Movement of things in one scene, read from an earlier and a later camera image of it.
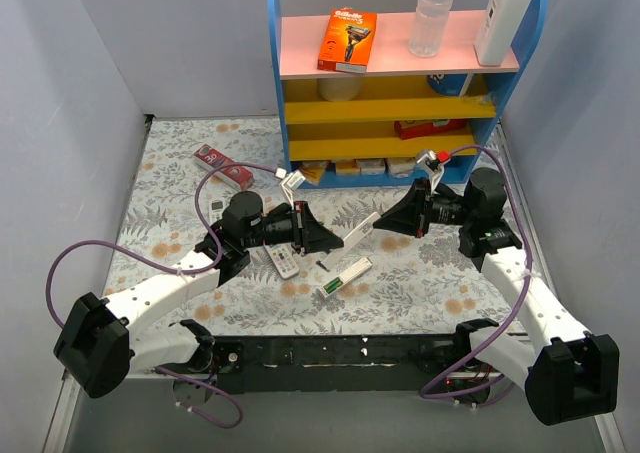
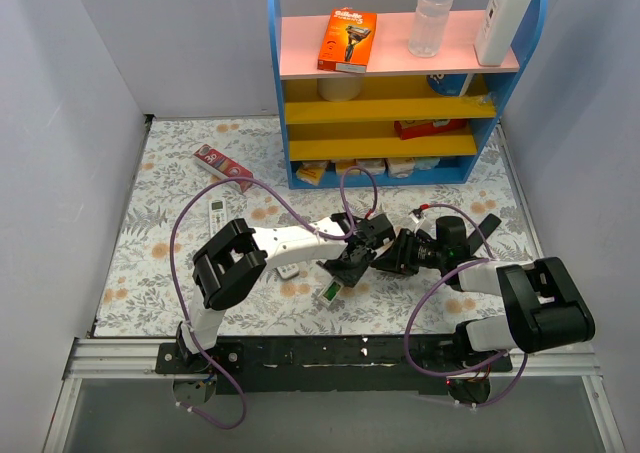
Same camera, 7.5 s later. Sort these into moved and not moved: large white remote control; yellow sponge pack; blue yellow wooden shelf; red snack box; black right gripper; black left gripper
Moved: black left gripper; black right gripper
Not moved: large white remote control; blue yellow wooden shelf; red snack box; yellow sponge pack
